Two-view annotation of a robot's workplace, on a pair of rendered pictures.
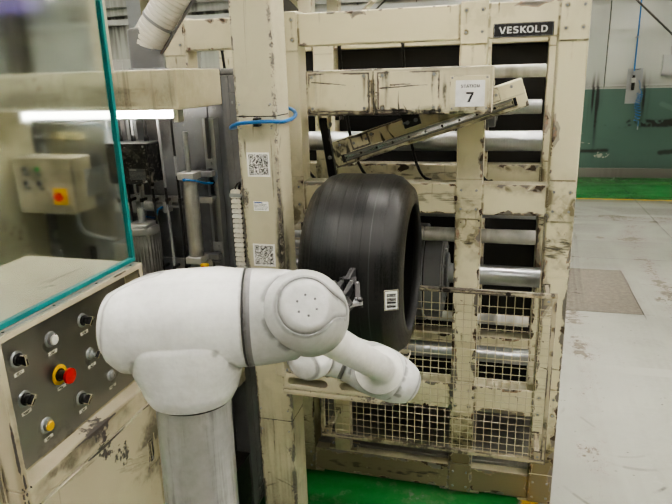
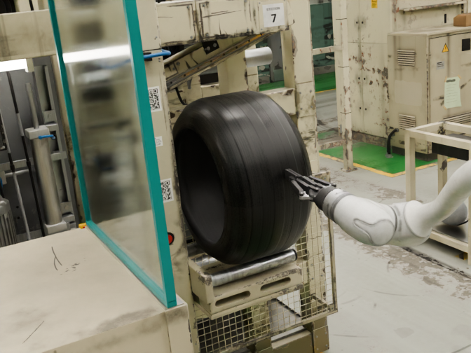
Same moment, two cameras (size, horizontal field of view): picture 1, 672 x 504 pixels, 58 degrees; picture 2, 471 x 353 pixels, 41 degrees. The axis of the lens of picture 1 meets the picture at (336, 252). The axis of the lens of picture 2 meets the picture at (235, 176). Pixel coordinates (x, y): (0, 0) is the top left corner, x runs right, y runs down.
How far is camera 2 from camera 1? 1.35 m
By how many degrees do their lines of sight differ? 40
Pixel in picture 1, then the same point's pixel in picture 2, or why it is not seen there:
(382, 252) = (301, 150)
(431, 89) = (244, 14)
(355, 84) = (181, 15)
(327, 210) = (241, 127)
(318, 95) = not seen: hidden behind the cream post
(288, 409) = (196, 342)
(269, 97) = (155, 30)
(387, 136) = (192, 63)
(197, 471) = not seen: outside the picture
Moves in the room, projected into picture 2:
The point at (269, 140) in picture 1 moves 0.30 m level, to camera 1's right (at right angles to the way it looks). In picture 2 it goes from (158, 73) to (230, 59)
